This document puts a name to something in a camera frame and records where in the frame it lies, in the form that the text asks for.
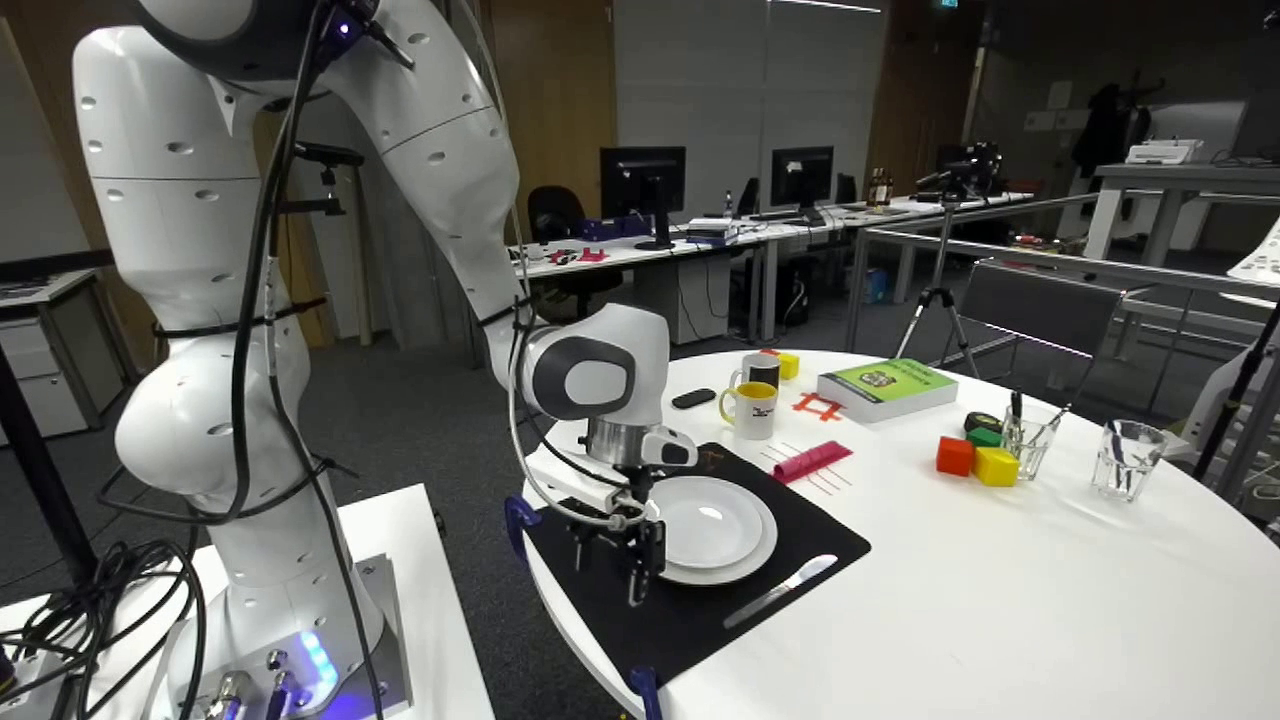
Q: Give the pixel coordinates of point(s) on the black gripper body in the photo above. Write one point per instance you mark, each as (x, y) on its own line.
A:
(616, 498)

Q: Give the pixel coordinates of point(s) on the small white plate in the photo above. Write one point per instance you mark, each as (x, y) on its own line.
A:
(712, 521)

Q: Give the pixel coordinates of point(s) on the large white plate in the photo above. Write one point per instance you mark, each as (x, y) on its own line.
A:
(726, 576)

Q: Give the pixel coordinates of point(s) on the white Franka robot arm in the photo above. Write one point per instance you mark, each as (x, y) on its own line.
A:
(173, 200)

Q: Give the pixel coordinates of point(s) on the black placemat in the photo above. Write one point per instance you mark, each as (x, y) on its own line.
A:
(626, 646)

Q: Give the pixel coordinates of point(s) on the black remote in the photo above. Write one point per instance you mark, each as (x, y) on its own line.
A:
(693, 396)

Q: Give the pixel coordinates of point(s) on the silver table knife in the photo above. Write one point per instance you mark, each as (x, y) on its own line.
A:
(782, 593)

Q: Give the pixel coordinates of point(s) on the black and white mug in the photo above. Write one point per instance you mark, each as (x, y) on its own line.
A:
(762, 363)

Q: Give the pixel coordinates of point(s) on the yellow cube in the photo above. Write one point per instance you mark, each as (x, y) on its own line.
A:
(996, 469)
(788, 366)

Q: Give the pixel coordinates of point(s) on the green book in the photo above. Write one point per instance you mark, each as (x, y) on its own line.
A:
(885, 391)

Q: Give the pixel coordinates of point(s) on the white office desk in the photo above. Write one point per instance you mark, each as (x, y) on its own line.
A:
(745, 232)

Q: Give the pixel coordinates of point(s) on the black office chair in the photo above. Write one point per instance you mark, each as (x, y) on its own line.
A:
(554, 209)

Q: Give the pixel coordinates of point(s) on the black computer monitor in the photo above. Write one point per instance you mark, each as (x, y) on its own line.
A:
(802, 175)
(642, 182)

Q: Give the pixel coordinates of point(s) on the red cube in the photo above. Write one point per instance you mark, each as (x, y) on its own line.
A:
(952, 457)

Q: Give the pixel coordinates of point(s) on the green block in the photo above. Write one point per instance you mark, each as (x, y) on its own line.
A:
(984, 436)

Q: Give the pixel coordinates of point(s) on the small black oval object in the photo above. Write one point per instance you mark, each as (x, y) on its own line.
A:
(983, 423)

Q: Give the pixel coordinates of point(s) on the clear glass with pens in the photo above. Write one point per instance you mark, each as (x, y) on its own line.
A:
(1039, 446)

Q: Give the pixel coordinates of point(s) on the clear drinking glass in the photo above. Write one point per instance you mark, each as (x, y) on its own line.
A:
(1130, 464)

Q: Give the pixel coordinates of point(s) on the black stand pole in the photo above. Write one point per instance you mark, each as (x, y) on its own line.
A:
(1235, 395)
(34, 464)

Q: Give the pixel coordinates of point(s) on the white side table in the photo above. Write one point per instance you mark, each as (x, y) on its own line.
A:
(1174, 182)

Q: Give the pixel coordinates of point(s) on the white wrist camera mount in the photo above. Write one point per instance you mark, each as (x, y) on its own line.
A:
(669, 448)

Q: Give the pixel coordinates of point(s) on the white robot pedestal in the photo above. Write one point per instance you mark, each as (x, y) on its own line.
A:
(412, 626)

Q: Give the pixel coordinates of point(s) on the orange frame piece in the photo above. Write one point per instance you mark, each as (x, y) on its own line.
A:
(819, 407)

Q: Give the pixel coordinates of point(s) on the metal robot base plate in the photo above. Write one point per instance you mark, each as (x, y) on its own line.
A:
(375, 640)

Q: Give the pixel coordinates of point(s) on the camera tripod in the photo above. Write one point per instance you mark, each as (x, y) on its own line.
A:
(941, 264)

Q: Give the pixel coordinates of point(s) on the metal frame railing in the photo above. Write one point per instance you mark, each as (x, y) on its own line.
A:
(1067, 264)

